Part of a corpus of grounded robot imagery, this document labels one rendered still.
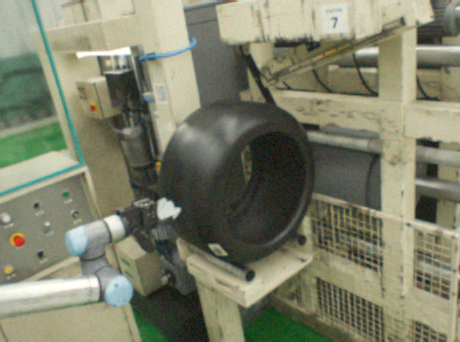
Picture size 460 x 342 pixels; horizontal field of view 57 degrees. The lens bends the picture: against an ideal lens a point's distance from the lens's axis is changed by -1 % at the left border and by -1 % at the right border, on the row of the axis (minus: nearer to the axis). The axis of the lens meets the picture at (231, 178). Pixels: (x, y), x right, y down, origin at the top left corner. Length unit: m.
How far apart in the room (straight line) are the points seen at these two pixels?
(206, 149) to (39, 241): 0.87
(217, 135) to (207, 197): 0.19
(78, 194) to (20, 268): 0.37
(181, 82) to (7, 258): 0.96
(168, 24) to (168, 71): 0.16
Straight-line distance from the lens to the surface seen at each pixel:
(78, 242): 1.24
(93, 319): 2.09
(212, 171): 1.32
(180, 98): 1.65
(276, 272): 1.71
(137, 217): 1.32
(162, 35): 1.60
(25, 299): 1.11
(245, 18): 1.61
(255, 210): 1.83
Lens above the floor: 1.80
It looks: 23 degrees down
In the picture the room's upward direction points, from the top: 10 degrees counter-clockwise
